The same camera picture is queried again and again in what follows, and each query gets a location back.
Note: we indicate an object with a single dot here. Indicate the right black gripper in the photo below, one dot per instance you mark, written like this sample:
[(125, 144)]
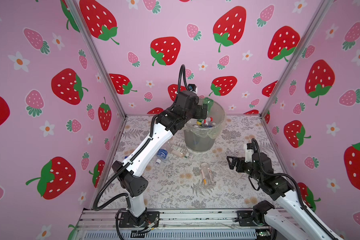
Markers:
[(241, 162)]

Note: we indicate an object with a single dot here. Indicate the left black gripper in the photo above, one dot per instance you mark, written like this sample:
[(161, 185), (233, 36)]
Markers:
[(196, 109)]

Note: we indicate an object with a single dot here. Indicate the white bottle red cap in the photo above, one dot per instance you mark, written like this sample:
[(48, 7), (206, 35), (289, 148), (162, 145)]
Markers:
[(204, 121)]

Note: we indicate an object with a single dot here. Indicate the bottle yellow white label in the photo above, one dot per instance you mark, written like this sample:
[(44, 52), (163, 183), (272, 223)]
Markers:
[(207, 175)]

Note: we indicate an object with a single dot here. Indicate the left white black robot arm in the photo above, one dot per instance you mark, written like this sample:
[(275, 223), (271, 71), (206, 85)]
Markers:
[(163, 127)]

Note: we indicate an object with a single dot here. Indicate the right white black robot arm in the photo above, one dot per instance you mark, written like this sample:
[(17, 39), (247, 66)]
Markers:
[(306, 225)]

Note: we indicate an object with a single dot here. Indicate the grey mesh waste bin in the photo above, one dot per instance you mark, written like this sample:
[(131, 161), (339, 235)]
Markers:
[(198, 144)]

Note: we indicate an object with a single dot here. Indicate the clear bottle white green label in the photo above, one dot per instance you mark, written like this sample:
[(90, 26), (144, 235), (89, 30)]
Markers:
[(181, 152)]

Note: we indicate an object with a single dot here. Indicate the Pocari Sweat bottle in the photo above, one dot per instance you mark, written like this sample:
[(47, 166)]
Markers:
[(161, 156)]

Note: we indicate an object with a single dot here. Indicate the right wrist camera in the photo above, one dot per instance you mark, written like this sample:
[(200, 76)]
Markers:
[(248, 152)]

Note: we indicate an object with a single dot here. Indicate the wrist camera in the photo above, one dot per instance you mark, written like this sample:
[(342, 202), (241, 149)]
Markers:
[(248, 152), (192, 88)]

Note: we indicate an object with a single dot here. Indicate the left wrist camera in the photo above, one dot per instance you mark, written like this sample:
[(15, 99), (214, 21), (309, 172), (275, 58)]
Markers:
[(192, 88)]

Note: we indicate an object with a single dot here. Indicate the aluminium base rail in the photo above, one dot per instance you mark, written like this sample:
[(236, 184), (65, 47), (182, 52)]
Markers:
[(190, 224)]

